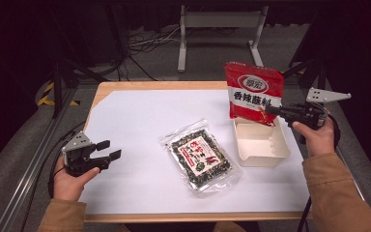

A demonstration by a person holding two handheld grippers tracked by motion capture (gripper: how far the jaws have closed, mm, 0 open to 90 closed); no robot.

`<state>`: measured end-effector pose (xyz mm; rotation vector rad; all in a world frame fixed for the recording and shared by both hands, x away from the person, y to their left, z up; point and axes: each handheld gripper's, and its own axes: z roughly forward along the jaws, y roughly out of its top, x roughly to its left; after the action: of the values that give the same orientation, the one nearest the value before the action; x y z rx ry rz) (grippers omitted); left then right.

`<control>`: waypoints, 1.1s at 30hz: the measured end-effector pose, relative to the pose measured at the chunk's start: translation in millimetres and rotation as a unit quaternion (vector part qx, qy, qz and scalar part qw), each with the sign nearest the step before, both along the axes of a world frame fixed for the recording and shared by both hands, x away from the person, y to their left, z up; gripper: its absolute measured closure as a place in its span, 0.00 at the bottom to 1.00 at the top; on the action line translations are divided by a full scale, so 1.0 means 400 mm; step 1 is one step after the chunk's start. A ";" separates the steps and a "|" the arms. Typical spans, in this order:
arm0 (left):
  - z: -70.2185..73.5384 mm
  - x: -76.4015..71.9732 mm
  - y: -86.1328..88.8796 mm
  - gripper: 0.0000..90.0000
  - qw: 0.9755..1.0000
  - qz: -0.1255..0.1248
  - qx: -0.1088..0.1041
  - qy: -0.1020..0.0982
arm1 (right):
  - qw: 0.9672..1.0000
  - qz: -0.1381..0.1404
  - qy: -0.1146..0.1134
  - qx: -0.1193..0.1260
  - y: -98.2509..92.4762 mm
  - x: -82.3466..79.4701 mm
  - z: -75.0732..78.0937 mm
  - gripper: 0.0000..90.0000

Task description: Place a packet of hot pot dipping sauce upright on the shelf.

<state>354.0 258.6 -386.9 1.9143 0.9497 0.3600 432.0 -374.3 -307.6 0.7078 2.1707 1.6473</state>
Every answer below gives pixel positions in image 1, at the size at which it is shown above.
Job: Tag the clear dried seaweed packet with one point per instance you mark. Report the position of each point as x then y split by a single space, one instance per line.
199 156

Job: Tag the red seasoning packet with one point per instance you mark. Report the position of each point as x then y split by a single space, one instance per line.
254 87

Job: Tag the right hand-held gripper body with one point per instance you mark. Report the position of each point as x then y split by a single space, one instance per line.
309 114

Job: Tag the person's left hand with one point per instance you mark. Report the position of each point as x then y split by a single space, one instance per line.
67 185

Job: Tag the black metal stand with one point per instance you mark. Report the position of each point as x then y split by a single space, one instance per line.
58 87
320 74

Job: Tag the white paper sheet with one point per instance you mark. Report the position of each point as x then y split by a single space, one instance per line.
148 109

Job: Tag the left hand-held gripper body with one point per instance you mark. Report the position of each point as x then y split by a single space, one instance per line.
77 158

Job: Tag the person's right hand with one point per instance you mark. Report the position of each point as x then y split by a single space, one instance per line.
319 141

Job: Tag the yellow and black hazard tape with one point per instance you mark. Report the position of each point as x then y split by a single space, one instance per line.
46 92

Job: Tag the white metal stand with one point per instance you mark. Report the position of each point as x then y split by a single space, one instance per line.
222 20

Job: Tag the white plastic container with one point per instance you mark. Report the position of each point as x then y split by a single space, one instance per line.
261 145

